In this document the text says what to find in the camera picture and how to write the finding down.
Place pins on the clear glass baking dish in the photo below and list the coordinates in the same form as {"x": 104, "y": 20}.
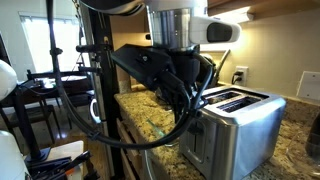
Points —
{"x": 156, "y": 128}

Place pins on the dark wooden dining table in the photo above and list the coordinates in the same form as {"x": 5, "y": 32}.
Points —
{"x": 71, "y": 83}

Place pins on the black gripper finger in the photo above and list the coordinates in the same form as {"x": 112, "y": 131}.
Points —
{"x": 200, "y": 105}
{"x": 173, "y": 100}

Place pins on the wooden cutting board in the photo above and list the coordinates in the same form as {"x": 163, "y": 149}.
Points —
{"x": 138, "y": 87}

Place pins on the white blank wall plate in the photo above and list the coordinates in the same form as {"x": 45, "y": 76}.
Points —
{"x": 310, "y": 86}

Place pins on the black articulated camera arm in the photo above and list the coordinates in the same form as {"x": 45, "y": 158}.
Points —
{"x": 90, "y": 69}

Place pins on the tall grey tumbler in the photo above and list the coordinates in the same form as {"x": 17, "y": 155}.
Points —
{"x": 314, "y": 140}

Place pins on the wooden upper cabinet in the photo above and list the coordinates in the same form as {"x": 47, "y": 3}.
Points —
{"x": 266, "y": 8}

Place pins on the under-cabinet light strip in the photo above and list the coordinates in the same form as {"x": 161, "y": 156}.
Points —
{"x": 236, "y": 16}

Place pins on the white cart top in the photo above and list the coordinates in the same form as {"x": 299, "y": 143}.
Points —
{"x": 66, "y": 153}

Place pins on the black metal stand column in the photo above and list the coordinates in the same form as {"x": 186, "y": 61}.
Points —
{"x": 106, "y": 83}

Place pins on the white wall outlet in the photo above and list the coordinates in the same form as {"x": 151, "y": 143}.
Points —
{"x": 245, "y": 71}

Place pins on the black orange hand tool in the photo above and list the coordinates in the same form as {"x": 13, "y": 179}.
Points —
{"x": 63, "y": 165}

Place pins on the bright dining room window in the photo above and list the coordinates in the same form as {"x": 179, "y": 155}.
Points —
{"x": 36, "y": 43}

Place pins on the black tripod stand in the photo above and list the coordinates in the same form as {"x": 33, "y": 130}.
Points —
{"x": 25, "y": 126}

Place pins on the stainless steel toaster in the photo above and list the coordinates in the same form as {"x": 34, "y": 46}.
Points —
{"x": 246, "y": 133}

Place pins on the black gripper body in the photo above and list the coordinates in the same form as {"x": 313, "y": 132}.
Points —
{"x": 193, "y": 68}

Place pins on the dark dining chair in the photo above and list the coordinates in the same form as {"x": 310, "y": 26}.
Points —
{"x": 36, "y": 111}
{"x": 81, "y": 100}

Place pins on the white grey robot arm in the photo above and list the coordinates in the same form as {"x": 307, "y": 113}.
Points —
{"x": 173, "y": 23}

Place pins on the white rounded plastic cover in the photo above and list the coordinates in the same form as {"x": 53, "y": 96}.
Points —
{"x": 11, "y": 156}
{"x": 6, "y": 80}

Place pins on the black toaster lever knob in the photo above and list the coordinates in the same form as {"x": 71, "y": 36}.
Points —
{"x": 198, "y": 128}

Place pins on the beige counter drawers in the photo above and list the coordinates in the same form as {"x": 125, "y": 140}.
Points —
{"x": 128, "y": 146}

